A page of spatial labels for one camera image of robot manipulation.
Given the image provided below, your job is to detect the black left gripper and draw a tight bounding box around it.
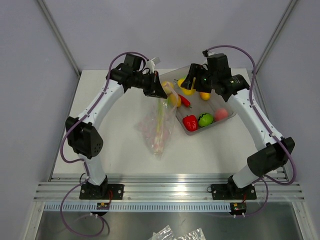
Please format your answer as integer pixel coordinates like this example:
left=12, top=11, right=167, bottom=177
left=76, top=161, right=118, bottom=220
left=132, top=70, right=167, bottom=99

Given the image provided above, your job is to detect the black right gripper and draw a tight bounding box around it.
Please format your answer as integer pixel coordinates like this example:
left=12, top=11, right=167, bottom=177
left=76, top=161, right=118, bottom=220
left=182, top=63, right=218, bottom=94

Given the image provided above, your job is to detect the yellow bell pepper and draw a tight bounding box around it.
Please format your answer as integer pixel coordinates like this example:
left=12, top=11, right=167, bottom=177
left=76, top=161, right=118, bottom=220
left=177, top=77, right=196, bottom=96

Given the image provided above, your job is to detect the green celery bunch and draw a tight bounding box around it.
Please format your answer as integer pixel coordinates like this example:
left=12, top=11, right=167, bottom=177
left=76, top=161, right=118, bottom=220
left=153, top=98, right=169, bottom=156

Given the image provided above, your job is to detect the orange yellow mango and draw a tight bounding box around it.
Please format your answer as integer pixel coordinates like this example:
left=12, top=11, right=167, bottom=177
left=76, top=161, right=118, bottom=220
left=199, top=92, right=211, bottom=101

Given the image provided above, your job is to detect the clear zip top bag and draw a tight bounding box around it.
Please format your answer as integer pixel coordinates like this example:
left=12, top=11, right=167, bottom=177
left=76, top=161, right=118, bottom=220
left=135, top=81, right=181, bottom=160

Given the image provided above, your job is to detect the red bell pepper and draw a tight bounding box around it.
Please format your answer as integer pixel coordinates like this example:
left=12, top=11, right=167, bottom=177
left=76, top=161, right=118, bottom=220
left=182, top=115, right=198, bottom=132

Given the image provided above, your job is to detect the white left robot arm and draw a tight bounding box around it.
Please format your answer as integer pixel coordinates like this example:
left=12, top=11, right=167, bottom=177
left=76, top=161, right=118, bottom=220
left=62, top=51, right=168, bottom=199

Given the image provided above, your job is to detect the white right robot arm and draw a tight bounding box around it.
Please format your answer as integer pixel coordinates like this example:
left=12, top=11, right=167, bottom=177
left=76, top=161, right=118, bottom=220
left=181, top=53, right=295, bottom=198

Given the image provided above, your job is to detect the clear plastic food bin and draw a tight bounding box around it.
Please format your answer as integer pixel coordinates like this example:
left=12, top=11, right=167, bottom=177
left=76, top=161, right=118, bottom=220
left=159, top=65, right=236, bottom=136

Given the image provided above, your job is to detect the crumpled clear plastic bag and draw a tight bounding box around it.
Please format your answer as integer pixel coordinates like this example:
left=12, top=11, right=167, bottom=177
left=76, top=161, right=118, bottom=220
left=150, top=225, right=176, bottom=240

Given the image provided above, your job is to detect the red chili pepper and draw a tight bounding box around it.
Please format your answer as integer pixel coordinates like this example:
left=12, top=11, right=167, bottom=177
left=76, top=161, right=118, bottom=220
left=177, top=94, right=191, bottom=108

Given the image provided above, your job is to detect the orange tangerine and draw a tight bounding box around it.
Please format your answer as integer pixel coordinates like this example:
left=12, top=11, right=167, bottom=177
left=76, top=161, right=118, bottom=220
left=168, top=93, right=182, bottom=108

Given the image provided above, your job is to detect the green toy watermelon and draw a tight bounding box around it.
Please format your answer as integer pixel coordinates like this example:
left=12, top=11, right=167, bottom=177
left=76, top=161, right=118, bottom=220
left=198, top=112, right=215, bottom=127

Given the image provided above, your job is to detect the pink peach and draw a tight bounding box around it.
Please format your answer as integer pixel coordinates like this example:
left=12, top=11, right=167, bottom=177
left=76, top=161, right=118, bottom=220
left=214, top=108, right=229, bottom=122

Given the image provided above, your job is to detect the left small circuit board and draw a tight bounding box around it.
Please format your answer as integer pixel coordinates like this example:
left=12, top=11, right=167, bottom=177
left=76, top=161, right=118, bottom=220
left=96, top=202, right=110, bottom=210

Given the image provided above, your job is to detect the small circuit board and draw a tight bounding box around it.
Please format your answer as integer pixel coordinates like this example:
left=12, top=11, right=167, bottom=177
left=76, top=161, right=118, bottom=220
left=231, top=202, right=247, bottom=212
left=96, top=202, right=110, bottom=210

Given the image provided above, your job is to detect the right small circuit board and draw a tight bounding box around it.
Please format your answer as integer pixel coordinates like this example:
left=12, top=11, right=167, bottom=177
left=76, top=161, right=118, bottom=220
left=231, top=202, right=247, bottom=212

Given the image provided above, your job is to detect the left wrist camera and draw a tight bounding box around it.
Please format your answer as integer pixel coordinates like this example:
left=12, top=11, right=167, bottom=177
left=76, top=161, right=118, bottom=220
left=145, top=57, right=160, bottom=73

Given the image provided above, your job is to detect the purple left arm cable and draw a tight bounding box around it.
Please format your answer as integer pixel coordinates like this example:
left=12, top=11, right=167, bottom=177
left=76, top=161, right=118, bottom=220
left=59, top=51, right=151, bottom=238

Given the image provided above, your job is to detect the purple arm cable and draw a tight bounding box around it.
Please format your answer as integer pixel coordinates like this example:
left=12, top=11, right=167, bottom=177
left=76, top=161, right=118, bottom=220
left=207, top=44, right=297, bottom=217
left=59, top=51, right=151, bottom=238

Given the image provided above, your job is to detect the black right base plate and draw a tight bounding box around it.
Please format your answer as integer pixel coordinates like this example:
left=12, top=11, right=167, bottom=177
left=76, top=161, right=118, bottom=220
left=209, top=183, right=257, bottom=200

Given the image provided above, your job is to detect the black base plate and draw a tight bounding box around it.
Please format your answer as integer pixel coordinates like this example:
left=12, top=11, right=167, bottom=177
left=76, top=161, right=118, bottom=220
left=79, top=183, right=125, bottom=200
left=209, top=183, right=257, bottom=200

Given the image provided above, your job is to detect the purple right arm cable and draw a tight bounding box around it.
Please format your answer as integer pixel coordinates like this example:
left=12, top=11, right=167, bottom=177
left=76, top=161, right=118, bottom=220
left=207, top=44, right=297, bottom=217

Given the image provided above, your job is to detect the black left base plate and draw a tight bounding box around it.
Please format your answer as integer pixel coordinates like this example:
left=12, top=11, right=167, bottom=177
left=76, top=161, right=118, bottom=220
left=79, top=183, right=125, bottom=200

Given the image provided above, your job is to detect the right aluminium frame post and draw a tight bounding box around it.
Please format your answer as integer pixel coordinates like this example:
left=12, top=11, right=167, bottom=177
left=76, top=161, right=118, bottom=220
left=255, top=0, right=300, bottom=73

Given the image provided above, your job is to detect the aluminium frame post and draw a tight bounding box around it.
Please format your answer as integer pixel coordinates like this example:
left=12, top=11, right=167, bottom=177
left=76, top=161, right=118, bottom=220
left=255, top=0, right=300, bottom=73
left=35, top=0, right=82, bottom=79

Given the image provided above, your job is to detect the aluminium mounting rail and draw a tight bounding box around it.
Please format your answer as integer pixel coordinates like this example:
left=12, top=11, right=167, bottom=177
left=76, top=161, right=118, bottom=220
left=33, top=173, right=305, bottom=202

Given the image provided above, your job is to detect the left aluminium frame post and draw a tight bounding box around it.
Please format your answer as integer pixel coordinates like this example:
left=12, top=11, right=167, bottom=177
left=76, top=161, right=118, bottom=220
left=35, top=0, right=82, bottom=79

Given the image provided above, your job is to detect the white slotted cable duct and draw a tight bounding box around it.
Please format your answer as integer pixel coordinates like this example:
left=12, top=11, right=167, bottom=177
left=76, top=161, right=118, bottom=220
left=44, top=202, right=232, bottom=213

